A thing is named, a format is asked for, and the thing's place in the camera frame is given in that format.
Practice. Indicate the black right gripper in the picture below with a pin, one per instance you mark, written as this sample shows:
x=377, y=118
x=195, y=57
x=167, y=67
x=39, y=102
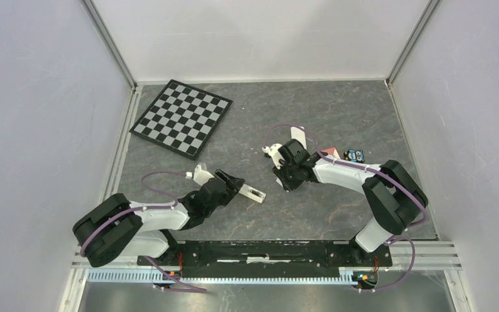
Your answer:
x=288, y=185

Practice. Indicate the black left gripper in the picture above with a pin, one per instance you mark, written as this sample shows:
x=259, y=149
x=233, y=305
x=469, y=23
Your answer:
x=234, y=184

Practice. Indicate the white slim remote control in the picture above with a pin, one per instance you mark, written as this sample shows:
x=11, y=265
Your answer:
x=251, y=194

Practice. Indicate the white slim battery cover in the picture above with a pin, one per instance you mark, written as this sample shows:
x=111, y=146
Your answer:
x=298, y=134

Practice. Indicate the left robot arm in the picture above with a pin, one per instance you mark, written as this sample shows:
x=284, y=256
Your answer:
x=121, y=227

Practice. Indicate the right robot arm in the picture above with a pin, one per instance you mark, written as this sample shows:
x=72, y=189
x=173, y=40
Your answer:
x=394, y=197

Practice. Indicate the red playing card box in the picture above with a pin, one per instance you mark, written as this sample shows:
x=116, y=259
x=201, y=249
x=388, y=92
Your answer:
x=332, y=151

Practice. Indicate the blue owl figurine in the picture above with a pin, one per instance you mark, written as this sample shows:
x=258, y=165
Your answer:
x=353, y=155

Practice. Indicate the black white chessboard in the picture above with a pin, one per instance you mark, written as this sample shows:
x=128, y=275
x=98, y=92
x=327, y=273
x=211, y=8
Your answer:
x=182, y=118

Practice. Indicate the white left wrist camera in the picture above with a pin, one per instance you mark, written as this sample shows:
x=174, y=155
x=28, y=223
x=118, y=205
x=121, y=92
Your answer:
x=200, y=175

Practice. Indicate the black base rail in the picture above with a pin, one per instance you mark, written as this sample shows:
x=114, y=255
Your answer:
x=270, y=258

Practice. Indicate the white cable duct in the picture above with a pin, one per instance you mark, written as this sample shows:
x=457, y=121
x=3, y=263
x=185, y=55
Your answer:
x=152, y=275

